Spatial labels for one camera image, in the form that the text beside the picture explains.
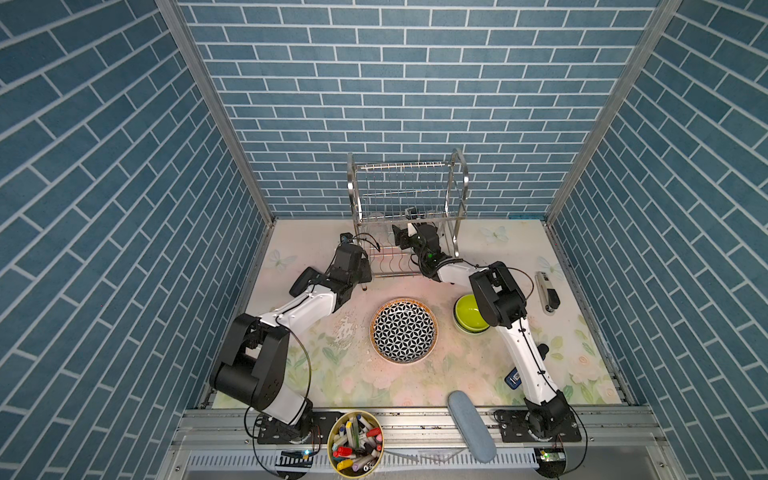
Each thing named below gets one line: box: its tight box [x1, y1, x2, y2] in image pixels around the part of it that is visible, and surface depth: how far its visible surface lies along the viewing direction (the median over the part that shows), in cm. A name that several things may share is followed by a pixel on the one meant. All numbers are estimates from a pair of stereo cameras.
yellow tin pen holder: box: [327, 410, 385, 478], surface depth 64 cm
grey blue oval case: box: [447, 390, 497, 463], surface depth 74 cm
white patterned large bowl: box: [369, 297, 439, 365], surface depth 90 cm
